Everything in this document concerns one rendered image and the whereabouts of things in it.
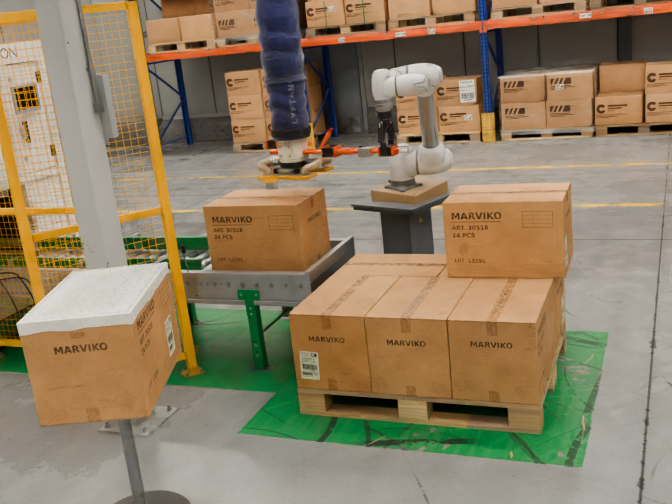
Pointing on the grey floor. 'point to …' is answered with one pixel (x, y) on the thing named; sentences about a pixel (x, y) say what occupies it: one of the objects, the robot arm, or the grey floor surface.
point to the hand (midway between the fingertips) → (387, 149)
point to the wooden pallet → (518, 414)
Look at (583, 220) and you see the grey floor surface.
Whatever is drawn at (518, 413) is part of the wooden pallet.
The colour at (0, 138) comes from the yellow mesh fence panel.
